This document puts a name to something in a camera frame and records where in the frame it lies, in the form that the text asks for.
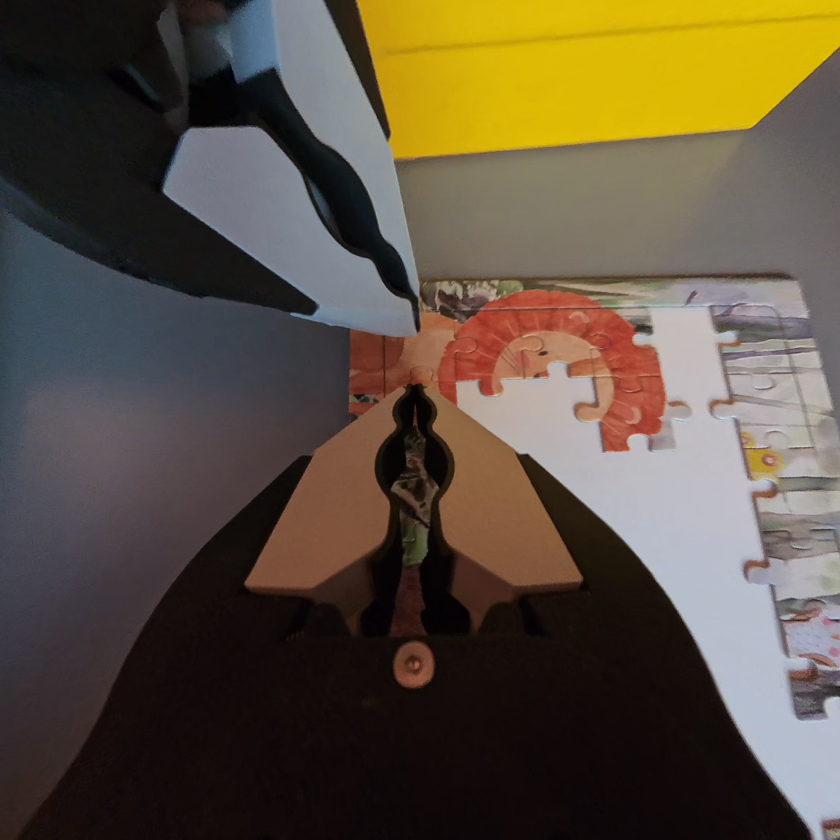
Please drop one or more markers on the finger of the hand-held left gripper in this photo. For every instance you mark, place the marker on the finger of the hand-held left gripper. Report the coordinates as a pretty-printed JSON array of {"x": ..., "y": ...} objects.
[
  {"x": 249, "y": 210},
  {"x": 341, "y": 98}
]

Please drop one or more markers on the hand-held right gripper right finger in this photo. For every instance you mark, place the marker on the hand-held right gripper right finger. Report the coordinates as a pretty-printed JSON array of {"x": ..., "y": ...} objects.
[{"x": 499, "y": 525}]

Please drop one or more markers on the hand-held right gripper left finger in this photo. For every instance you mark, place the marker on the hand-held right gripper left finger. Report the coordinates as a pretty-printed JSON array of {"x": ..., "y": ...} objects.
[{"x": 328, "y": 525}]

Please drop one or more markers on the grey green jigsaw piece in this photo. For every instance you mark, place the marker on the grey green jigsaw piece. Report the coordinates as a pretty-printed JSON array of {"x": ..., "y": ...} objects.
[{"x": 413, "y": 499}]

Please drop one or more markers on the jigsaw puzzle board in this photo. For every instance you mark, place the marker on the jigsaw puzzle board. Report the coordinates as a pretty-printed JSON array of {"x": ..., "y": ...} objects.
[{"x": 656, "y": 525}]

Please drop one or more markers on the yellow plastic bin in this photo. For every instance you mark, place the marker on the yellow plastic bin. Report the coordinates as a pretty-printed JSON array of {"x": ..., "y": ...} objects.
[{"x": 558, "y": 79}]

